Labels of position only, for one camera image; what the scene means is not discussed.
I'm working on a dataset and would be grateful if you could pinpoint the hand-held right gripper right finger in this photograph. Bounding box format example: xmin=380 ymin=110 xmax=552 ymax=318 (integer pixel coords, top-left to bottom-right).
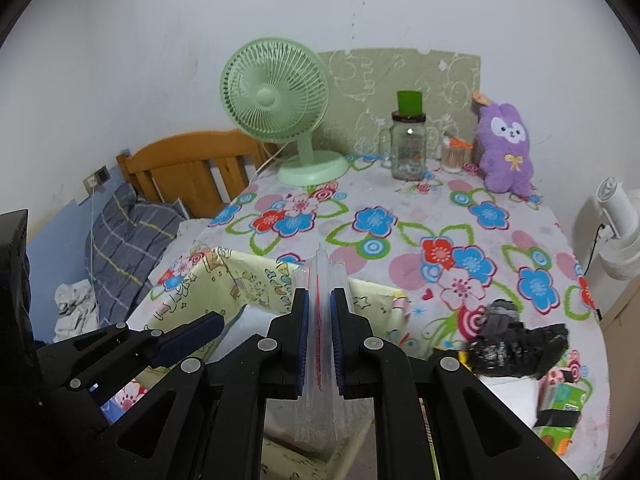
xmin=330 ymin=287 xmax=581 ymax=480

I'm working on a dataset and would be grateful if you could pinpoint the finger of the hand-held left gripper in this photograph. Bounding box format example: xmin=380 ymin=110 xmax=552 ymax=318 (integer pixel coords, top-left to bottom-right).
xmin=37 ymin=310 xmax=226 ymax=407

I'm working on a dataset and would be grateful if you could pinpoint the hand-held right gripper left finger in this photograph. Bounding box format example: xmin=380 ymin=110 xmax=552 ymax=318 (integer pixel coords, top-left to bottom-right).
xmin=95 ymin=287 xmax=310 ymax=480

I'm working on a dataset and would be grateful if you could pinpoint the clear zip bag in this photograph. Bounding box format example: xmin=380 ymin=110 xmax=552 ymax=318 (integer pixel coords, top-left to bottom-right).
xmin=295 ymin=242 xmax=351 ymax=443

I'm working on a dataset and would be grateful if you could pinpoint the pale yellow fabric storage box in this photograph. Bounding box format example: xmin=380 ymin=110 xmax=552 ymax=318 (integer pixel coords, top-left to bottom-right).
xmin=102 ymin=246 xmax=418 ymax=480

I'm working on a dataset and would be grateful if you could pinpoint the white tissue pack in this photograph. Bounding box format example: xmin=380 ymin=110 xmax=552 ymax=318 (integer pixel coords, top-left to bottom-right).
xmin=480 ymin=374 xmax=548 ymax=428

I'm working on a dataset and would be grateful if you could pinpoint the white soft pack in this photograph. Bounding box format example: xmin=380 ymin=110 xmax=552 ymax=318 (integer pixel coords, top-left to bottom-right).
xmin=220 ymin=304 xmax=281 ymax=356

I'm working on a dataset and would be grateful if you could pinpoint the crumpled white cloth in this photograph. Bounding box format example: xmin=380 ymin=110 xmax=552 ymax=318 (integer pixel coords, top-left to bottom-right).
xmin=52 ymin=280 xmax=101 ymax=343

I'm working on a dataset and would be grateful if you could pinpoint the white blanket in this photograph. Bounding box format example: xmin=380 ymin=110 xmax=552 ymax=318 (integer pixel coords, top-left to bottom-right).
xmin=175 ymin=217 xmax=216 ymax=246

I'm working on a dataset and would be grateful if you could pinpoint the grey plaid pillow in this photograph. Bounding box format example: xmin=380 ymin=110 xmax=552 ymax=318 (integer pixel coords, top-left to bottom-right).
xmin=84 ymin=182 xmax=191 ymax=321

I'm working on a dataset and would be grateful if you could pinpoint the floral tablecloth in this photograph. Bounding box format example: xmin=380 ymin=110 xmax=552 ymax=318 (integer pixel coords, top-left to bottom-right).
xmin=100 ymin=152 xmax=613 ymax=480

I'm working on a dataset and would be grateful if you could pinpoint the wooden bed headboard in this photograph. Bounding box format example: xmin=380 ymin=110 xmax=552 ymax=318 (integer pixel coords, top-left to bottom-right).
xmin=116 ymin=129 xmax=278 ymax=218

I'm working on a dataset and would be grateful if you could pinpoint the black crumpled plastic bag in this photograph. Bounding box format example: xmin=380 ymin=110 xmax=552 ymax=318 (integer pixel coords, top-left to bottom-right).
xmin=465 ymin=299 xmax=571 ymax=378

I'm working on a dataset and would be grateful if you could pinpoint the glass mug jar green lid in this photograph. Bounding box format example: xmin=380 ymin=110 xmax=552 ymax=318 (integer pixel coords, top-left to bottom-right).
xmin=378 ymin=90 xmax=441 ymax=182

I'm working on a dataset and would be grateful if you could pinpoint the cotton swab jar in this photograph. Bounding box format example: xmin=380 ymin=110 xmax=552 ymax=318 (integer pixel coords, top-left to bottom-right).
xmin=440 ymin=130 xmax=473 ymax=175

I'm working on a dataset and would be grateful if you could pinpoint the green tissue packet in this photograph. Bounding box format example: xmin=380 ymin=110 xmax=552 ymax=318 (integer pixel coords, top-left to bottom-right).
xmin=532 ymin=367 xmax=593 ymax=456

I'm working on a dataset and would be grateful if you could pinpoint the green desk fan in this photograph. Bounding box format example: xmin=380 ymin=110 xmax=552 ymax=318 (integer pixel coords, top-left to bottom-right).
xmin=220 ymin=40 xmax=348 ymax=187

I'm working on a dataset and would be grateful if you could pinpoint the purple plush rabbit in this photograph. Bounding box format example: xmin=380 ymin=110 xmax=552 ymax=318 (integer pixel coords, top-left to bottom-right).
xmin=470 ymin=91 xmax=537 ymax=196

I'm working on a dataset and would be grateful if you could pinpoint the green patterned wallpaper sheet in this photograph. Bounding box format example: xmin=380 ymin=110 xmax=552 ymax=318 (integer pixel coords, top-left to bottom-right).
xmin=315 ymin=49 xmax=482 ymax=158

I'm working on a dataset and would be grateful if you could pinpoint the white standing fan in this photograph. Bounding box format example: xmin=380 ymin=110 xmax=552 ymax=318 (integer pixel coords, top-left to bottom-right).
xmin=572 ymin=176 xmax=640 ymax=281

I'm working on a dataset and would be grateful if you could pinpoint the wall socket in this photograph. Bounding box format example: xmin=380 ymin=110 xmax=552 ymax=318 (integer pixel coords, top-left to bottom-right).
xmin=82 ymin=165 xmax=111 ymax=193

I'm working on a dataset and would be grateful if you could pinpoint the white fan power cable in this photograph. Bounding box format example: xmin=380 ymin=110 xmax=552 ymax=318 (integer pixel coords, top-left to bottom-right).
xmin=247 ymin=142 xmax=293 ymax=186

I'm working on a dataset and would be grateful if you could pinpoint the black fan cable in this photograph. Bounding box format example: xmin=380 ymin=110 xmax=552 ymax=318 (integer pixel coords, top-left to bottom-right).
xmin=582 ymin=225 xmax=608 ymax=281

